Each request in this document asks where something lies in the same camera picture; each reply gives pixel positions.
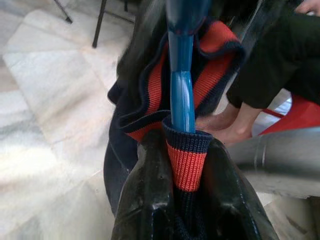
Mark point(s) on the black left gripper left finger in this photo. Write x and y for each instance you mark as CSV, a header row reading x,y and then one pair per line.
x,y
145,195

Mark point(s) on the black stool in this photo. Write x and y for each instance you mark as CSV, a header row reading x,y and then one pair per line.
x,y
98,25

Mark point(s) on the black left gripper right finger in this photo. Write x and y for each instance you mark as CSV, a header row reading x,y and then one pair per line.
x,y
237,200

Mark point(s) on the navy red trimmed knit garment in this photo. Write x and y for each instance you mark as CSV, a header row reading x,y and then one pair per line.
x,y
187,170

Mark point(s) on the red plastic stool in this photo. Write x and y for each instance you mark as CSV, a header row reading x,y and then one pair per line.
x,y
300,115

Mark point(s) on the seated person black trousers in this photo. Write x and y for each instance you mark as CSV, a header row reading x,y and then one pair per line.
x,y
275,62

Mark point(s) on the blue clothes hanger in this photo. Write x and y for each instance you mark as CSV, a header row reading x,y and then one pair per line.
x,y
182,100

